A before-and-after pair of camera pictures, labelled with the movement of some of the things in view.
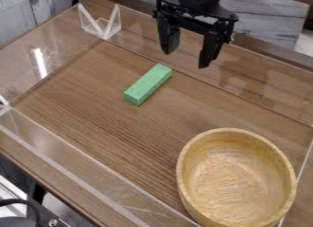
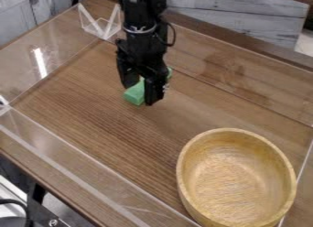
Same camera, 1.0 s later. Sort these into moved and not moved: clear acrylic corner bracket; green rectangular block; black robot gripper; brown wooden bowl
Moved: black robot gripper
Not moved: green rectangular block; clear acrylic corner bracket; brown wooden bowl
